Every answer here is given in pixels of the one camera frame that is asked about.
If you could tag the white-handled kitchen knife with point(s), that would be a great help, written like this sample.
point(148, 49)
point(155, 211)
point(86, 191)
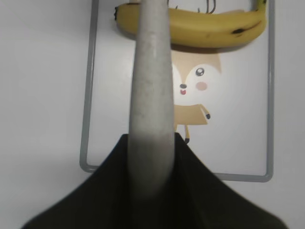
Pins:
point(151, 123)

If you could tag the yellow banana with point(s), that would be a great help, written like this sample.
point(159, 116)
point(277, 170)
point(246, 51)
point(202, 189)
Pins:
point(198, 29)

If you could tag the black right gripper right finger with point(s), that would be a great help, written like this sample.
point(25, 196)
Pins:
point(198, 199)

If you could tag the white grey-rimmed cutting board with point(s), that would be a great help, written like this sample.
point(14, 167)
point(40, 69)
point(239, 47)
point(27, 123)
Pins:
point(223, 97)

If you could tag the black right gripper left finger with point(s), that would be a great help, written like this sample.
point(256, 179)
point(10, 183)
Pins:
point(100, 202)

